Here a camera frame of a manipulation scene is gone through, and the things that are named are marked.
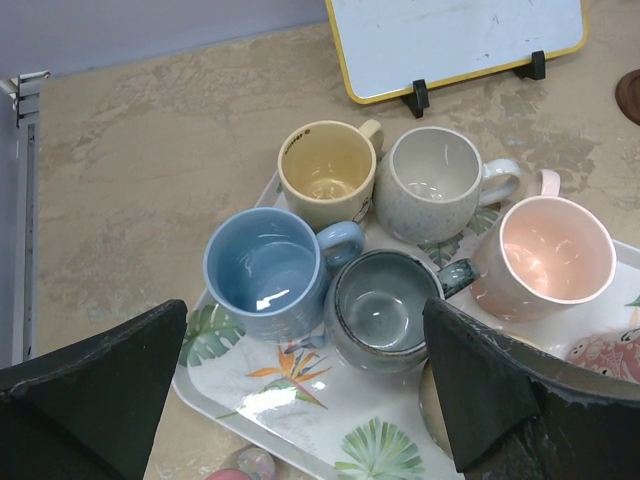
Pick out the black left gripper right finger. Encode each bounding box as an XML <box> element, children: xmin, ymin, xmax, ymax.
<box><xmin>423</xmin><ymin>298</ymin><xmax>639</xmax><ymax>479</ymax></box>

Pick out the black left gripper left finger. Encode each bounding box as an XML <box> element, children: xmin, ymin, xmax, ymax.
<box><xmin>1</xmin><ymin>299</ymin><xmax>187</xmax><ymax>479</ymax></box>

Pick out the pink ceramic cup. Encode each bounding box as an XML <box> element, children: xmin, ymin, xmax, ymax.
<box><xmin>470</xmin><ymin>169</ymin><xmax>617</xmax><ymax>322</ymax></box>

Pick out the white ceramic cup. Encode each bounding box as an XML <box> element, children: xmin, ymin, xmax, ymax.
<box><xmin>373</xmin><ymin>126</ymin><xmax>523</xmax><ymax>244</ymax></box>

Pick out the yellow ceramic cup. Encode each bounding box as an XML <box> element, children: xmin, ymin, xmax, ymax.
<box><xmin>277</xmin><ymin>119</ymin><xmax>384</xmax><ymax>231</ymax></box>

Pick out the dark walnut coaster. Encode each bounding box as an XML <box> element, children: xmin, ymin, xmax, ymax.
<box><xmin>615</xmin><ymin>69</ymin><xmax>640</xmax><ymax>125</ymax></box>

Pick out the red ceramic cup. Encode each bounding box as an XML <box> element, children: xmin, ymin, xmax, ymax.
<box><xmin>565</xmin><ymin>328</ymin><xmax>640</xmax><ymax>384</ymax></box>

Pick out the grey blue ceramic cup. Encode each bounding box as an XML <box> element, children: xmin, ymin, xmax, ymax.
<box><xmin>324</xmin><ymin>249</ymin><xmax>480</xmax><ymax>375</ymax></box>

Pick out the light blue ceramic cup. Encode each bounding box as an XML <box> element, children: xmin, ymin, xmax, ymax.
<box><xmin>203</xmin><ymin>207</ymin><xmax>366</xmax><ymax>342</ymax></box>

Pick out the floral serving tray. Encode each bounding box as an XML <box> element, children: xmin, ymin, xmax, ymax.
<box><xmin>172</xmin><ymin>169</ymin><xmax>640</xmax><ymax>480</ymax></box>

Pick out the small whiteboard with stand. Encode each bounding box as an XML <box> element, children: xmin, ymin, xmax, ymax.
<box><xmin>326</xmin><ymin>0</ymin><xmax>589</xmax><ymax>118</ymax></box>

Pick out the aluminium frame rail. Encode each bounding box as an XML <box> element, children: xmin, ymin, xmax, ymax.
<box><xmin>1</xmin><ymin>71</ymin><xmax>51</xmax><ymax>368</ymax></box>

